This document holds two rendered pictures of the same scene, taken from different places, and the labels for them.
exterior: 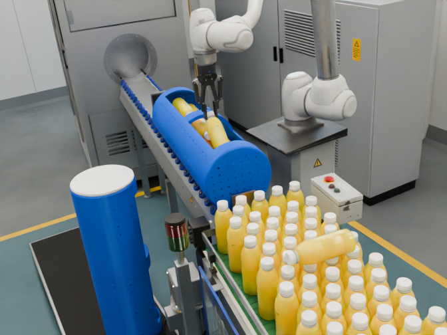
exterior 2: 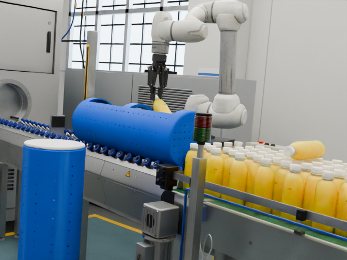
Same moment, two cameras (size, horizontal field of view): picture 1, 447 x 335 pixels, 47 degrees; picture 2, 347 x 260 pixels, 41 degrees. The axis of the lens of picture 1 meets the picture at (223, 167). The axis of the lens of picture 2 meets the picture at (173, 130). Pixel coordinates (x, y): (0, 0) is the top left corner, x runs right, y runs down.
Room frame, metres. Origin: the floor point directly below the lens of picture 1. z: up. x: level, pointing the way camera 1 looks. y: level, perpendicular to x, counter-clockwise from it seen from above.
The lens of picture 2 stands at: (-0.18, 0.91, 1.35)
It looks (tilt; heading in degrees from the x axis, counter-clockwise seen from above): 6 degrees down; 336
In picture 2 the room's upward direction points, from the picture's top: 4 degrees clockwise
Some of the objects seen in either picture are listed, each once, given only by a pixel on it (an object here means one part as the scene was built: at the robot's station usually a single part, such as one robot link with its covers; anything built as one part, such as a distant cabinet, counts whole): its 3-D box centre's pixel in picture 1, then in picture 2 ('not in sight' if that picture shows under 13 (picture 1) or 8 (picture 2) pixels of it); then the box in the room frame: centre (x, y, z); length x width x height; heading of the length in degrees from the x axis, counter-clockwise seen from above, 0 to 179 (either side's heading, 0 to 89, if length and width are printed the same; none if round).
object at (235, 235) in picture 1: (237, 246); (214, 174); (1.46, -0.02, 0.99); 0.07 x 0.07 x 0.19
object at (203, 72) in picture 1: (207, 74); (158, 63); (2.02, 0.03, 1.45); 0.08 x 0.07 x 0.09; 108
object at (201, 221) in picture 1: (201, 232); (167, 176); (1.63, 0.11, 0.95); 0.10 x 0.07 x 0.10; 108
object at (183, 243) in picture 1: (177, 238); (202, 134); (1.26, 0.15, 1.18); 0.06 x 0.06 x 0.05
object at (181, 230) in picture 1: (175, 226); (203, 121); (1.26, 0.15, 1.23); 0.06 x 0.06 x 0.04
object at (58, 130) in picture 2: (160, 104); (57, 126); (3.00, 0.35, 1.00); 0.10 x 0.04 x 0.15; 108
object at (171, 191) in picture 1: (175, 223); not in sight; (2.71, 0.33, 0.31); 0.06 x 0.06 x 0.63; 18
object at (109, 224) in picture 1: (120, 261); (50, 236); (1.99, 0.53, 0.59); 0.28 x 0.28 x 0.88
